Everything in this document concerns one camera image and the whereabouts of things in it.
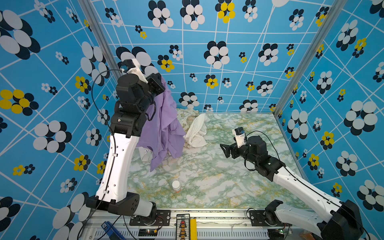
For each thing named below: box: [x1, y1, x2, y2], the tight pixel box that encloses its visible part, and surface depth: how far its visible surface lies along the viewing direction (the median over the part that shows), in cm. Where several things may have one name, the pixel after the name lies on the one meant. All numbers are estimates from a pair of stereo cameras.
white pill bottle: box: [172, 180, 181, 193], surface depth 79 cm
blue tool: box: [101, 221, 127, 240], surface depth 69 cm
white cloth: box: [183, 113, 209, 147], surface depth 102 cm
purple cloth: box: [136, 76, 187, 172], surface depth 71 cm
